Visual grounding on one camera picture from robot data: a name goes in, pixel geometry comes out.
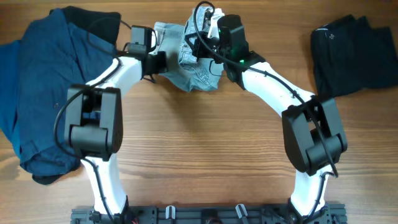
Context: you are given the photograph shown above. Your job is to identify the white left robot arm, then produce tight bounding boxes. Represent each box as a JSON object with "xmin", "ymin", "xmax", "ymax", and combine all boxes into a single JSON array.
[{"xmin": 59, "ymin": 26, "xmax": 167, "ymax": 223}]

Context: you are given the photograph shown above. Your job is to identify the dark blue shirt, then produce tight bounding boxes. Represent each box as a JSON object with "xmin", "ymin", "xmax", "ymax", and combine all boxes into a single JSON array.
[{"xmin": 1, "ymin": 6, "xmax": 121, "ymax": 177}]

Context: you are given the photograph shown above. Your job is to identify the black garment under shirt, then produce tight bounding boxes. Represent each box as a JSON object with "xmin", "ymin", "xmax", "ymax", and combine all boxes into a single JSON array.
[{"xmin": 21, "ymin": 6, "xmax": 121, "ymax": 185}]

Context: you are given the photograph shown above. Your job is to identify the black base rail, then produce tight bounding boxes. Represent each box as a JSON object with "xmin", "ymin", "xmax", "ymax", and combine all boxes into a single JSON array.
[{"xmin": 70, "ymin": 202, "xmax": 348, "ymax": 224}]

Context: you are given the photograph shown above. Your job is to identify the light denim shorts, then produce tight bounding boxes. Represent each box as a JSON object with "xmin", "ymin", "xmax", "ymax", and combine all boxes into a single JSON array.
[{"xmin": 154, "ymin": 16, "xmax": 223, "ymax": 92}]

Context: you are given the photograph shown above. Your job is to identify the black folded garment right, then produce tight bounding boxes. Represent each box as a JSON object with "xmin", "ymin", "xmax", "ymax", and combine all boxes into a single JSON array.
[{"xmin": 310, "ymin": 14, "xmax": 397, "ymax": 98}]

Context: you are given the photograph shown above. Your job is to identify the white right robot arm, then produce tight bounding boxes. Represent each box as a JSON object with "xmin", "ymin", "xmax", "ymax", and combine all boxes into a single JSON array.
[{"xmin": 183, "ymin": 1, "xmax": 348, "ymax": 223}]

